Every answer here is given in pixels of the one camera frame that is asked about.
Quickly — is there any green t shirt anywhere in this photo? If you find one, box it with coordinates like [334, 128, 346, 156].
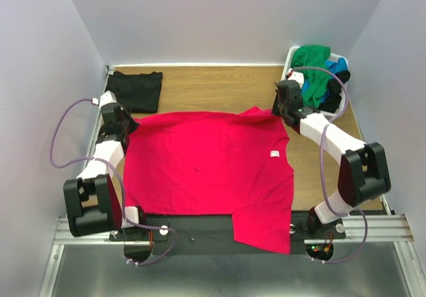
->
[291, 45, 331, 107]

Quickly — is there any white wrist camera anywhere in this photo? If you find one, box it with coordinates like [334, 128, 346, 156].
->
[286, 70, 305, 87]
[91, 91, 117, 109]

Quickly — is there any black t shirt in basket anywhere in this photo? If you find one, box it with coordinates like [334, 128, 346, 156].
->
[319, 70, 351, 113]

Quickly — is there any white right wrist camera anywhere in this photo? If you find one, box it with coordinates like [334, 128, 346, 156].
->
[286, 70, 305, 87]

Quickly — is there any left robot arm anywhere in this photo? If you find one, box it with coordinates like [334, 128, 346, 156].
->
[63, 102, 138, 237]

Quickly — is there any blue t shirt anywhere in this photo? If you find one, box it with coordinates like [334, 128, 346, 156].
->
[302, 58, 348, 103]

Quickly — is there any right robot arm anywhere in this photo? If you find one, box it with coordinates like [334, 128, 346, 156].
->
[272, 80, 391, 237]

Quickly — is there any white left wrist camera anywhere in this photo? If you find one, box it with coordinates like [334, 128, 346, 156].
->
[91, 91, 117, 109]

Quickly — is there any pink t shirt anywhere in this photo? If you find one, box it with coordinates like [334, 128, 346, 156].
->
[123, 107, 294, 254]

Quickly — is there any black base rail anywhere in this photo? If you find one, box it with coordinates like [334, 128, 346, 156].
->
[109, 210, 346, 259]

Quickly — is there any white plastic laundry basket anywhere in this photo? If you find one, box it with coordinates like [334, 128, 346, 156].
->
[282, 46, 349, 118]

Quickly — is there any folded black t shirt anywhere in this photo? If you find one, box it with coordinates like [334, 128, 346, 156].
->
[105, 71, 163, 113]

